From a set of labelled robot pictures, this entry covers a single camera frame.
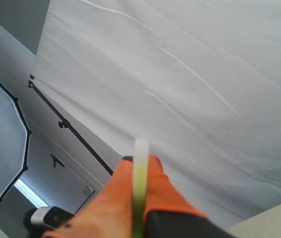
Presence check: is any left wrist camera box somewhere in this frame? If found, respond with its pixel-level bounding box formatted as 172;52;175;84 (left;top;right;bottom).
23;206;75;230

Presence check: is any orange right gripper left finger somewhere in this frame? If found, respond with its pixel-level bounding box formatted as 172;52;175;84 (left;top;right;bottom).
43;156;133;238

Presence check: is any thin green straw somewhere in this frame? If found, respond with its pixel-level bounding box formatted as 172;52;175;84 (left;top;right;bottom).
132;137;149;238

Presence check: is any black backdrop stand pole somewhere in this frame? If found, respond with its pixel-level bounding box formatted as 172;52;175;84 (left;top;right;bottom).
28;74;113;176

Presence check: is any white backdrop sheet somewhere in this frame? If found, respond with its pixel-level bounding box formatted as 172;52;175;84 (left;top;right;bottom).
34;0;281;227

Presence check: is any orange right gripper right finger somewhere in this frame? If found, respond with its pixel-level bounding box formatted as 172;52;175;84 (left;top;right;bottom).
143;155;233;238

